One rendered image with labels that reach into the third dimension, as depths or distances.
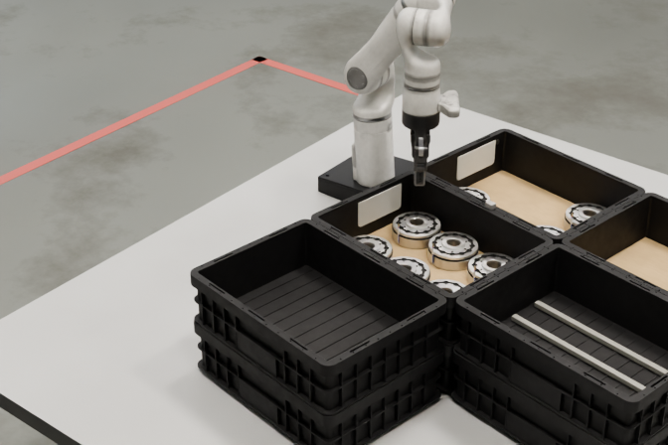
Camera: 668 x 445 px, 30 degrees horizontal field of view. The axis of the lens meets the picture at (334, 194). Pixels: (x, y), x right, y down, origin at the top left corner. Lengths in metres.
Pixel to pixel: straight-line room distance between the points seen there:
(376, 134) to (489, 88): 2.41
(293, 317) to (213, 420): 0.25
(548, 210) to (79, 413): 1.09
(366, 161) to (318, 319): 0.66
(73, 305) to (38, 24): 3.50
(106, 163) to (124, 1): 1.69
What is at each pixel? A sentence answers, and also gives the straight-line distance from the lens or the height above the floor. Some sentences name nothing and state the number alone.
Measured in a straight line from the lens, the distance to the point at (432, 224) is 2.62.
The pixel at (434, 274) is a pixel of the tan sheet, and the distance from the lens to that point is 2.52.
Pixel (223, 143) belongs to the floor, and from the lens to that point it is 4.84.
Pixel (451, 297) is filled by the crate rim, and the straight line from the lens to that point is 2.28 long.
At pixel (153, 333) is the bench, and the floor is 0.70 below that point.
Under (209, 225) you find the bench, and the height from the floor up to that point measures 0.70.
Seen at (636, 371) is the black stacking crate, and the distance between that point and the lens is 2.32.
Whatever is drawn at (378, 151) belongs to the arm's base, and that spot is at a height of 0.85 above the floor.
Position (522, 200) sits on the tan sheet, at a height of 0.83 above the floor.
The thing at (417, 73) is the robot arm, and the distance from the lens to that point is 2.39.
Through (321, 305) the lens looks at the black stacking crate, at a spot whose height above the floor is 0.83.
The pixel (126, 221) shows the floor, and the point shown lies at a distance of 4.37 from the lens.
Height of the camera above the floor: 2.21
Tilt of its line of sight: 30 degrees down
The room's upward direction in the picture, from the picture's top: straight up
